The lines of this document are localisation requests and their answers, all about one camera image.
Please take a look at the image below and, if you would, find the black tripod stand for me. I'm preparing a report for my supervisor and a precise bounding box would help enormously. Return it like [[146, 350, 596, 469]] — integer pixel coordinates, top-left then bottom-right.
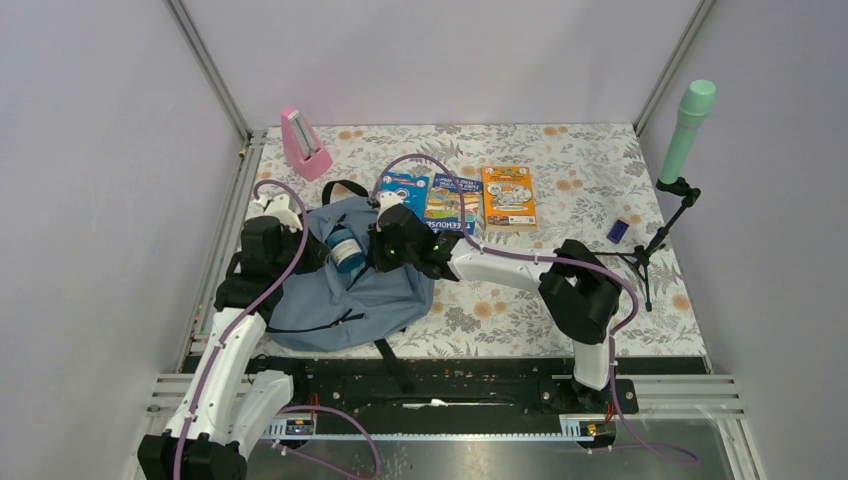
[[594, 177, 701, 312]]

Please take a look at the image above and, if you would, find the blue round package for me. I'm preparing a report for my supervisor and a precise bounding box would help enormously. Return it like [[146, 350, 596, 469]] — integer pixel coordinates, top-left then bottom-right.
[[379, 172, 430, 219]]

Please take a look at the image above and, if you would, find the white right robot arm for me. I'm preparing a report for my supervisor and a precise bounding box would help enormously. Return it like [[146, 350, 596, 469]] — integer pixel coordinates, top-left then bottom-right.
[[368, 205, 623, 412]]

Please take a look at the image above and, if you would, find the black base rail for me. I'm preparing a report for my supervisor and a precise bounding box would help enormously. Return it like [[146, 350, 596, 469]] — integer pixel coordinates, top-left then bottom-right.
[[182, 354, 641, 439]]

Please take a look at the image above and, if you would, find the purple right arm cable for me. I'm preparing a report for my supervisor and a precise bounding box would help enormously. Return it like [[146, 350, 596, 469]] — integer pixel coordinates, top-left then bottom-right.
[[370, 153, 700, 468]]

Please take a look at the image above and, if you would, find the purple toy brick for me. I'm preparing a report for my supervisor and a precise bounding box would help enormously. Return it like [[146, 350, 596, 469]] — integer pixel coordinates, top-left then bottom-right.
[[606, 219, 630, 244]]

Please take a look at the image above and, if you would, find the blue student backpack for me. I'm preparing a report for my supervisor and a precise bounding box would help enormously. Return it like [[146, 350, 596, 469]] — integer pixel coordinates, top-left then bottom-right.
[[266, 180, 434, 394]]

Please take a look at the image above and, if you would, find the orange book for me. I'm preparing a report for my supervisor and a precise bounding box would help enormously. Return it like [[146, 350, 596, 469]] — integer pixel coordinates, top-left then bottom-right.
[[481, 165, 538, 233]]

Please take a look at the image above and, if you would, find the pink metronome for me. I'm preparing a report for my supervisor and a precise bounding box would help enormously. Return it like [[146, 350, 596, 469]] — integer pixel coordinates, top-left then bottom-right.
[[281, 106, 333, 182]]

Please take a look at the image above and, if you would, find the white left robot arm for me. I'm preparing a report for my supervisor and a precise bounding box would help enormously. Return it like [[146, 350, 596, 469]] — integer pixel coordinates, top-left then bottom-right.
[[137, 213, 325, 479]]

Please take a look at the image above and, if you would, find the blue treehouse book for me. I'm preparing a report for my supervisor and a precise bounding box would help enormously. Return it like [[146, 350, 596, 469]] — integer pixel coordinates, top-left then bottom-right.
[[423, 173, 483, 235]]

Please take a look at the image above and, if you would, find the mint green microphone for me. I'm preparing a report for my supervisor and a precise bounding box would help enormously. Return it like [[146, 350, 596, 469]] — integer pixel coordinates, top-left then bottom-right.
[[658, 79, 717, 185]]

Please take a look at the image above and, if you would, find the floral tablecloth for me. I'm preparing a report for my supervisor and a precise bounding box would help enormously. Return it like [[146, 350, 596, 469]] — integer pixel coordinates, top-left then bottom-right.
[[215, 123, 709, 360]]

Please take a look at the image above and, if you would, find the small blue label jar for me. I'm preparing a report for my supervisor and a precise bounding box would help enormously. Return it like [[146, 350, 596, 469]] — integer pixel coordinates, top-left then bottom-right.
[[326, 225, 366, 273]]

